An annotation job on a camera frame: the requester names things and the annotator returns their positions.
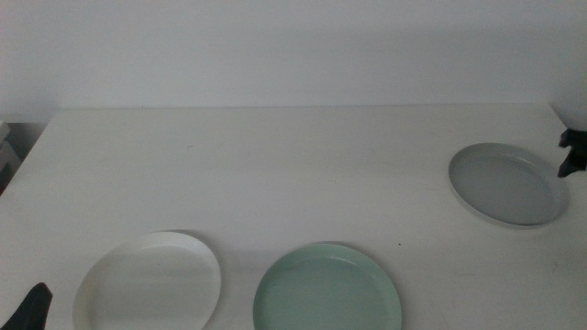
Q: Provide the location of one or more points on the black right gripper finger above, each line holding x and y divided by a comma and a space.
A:
577, 158

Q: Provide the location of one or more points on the white shallow bowl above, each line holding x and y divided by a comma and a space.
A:
151, 284

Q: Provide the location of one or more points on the pale green shallow bowl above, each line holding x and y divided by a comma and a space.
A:
325, 293

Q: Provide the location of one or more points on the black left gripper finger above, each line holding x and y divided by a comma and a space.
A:
29, 309

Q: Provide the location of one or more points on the grey shallow bowl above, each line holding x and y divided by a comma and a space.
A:
504, 188

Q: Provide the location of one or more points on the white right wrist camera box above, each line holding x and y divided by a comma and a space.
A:
575, 112

